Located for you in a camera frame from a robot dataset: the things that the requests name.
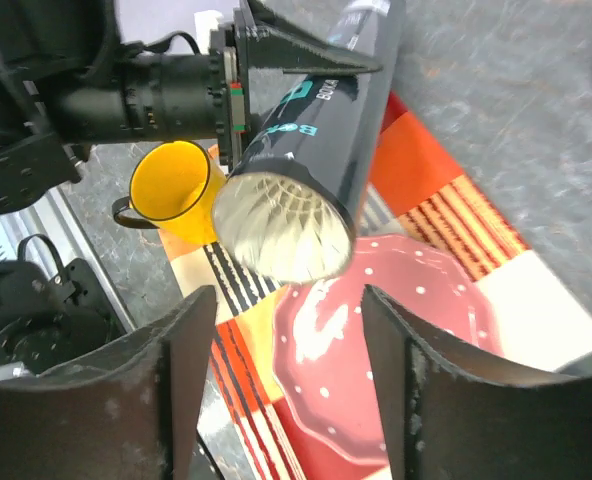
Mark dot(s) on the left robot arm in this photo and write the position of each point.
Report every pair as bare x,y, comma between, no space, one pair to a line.
42,40

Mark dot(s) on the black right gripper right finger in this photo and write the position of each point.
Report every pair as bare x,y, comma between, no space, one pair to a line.
450,410

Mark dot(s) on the pink dotted plate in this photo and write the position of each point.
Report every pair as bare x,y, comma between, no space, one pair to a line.
321,360

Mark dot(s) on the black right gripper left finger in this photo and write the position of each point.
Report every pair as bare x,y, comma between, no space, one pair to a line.
128,410

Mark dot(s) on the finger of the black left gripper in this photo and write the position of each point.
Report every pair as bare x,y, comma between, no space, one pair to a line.
269,41

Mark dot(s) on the white feather shuttlecock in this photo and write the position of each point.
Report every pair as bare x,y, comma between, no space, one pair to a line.
280,228

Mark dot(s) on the black shuttlecock tube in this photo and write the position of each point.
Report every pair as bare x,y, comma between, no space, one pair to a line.
324,131

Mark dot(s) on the yellow mug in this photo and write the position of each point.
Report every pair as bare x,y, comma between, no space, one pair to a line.
173,188

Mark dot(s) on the colourful patchwork placemat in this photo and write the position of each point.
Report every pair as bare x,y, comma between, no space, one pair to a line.
416,190

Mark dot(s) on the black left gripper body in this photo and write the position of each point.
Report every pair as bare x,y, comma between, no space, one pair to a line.
163,91

